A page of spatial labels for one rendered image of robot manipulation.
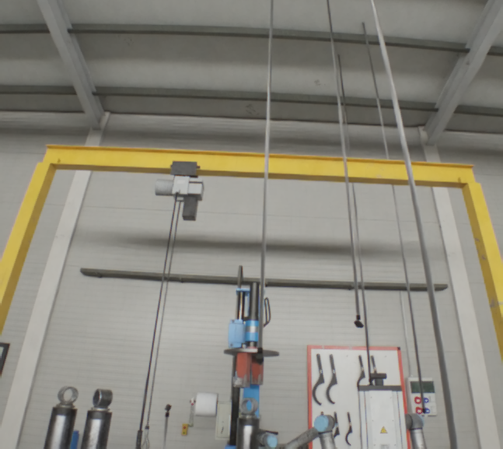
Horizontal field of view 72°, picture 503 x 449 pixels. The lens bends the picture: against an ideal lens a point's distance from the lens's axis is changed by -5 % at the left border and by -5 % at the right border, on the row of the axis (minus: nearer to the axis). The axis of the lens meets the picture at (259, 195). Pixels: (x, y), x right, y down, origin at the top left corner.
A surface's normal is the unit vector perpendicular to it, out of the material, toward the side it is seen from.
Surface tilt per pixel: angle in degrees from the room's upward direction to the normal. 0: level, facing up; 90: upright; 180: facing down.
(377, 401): 90
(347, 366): 90
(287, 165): 90
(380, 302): 90
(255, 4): 173
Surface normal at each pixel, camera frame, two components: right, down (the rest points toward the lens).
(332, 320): 0.03, -0.48
